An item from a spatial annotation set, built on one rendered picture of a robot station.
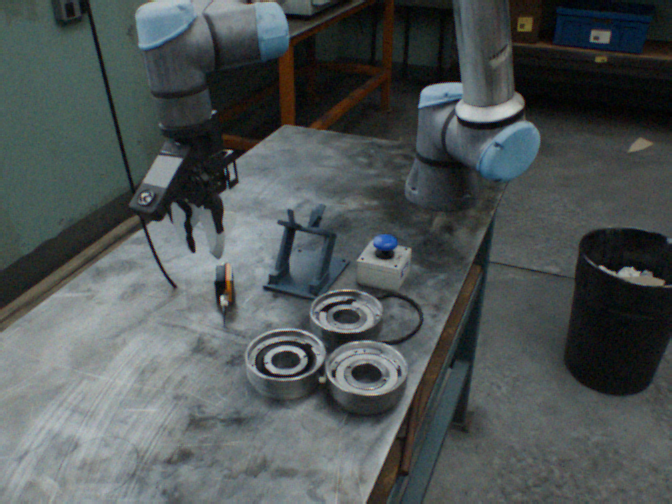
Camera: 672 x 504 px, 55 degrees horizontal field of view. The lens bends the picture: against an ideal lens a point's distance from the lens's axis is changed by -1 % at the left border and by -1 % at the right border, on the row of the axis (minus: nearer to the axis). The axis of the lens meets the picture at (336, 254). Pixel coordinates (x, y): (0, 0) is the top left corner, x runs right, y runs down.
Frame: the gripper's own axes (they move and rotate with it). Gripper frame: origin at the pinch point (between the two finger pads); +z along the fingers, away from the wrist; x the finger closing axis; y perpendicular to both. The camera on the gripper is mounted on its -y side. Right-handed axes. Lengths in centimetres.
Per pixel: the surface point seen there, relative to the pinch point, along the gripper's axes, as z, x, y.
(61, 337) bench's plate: 7.3, 13.5, -18.2
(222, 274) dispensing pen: 4.9, -1.7, 1.6
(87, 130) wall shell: 41, 150, 109
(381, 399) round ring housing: 7.2, -34.3, -11.2
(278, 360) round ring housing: 8.1, -18.2, -9.2
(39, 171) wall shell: 46, 148, 81
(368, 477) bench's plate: 10.0, -36.7, -20.4
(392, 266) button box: 6.6, -24.4, 15.5
